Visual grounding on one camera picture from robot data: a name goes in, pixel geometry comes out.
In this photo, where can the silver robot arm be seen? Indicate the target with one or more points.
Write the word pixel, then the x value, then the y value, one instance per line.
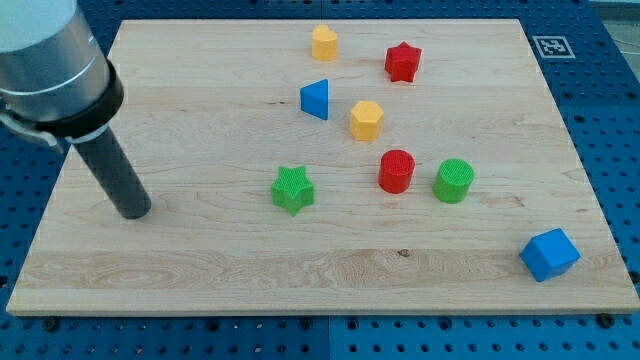
pixel 56 82

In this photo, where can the wooden board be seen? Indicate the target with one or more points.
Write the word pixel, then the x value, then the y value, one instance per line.
pixel 212 110

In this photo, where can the green star block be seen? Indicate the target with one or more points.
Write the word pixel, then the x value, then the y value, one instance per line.
pixel 292 190

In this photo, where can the yellow hexagon block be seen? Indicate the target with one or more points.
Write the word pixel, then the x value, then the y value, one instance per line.
pixel 366 121

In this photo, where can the red cylinder block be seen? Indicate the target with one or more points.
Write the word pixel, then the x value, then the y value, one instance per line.
pixel 396 171

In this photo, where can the blue triangle block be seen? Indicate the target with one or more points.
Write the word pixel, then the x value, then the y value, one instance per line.
pixel 314 99

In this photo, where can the green cylinder block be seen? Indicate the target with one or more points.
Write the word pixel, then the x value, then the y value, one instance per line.
pixel 453 180

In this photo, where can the yellow heart block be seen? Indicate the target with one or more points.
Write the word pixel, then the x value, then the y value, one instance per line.
pixel 324 43

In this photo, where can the red star block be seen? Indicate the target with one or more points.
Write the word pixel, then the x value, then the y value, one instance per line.
pixel 402 62

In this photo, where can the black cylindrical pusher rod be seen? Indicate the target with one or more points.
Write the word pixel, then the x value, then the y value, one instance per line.
pixel 110 166

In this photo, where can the blue cube block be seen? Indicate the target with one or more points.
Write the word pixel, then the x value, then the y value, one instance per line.
pixel 549 255

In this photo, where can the white fiducial marker tag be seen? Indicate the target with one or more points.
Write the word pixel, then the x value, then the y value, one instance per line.
pixel 552 47

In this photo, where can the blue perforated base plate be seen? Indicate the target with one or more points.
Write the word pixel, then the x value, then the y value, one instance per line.
pixel 597 93

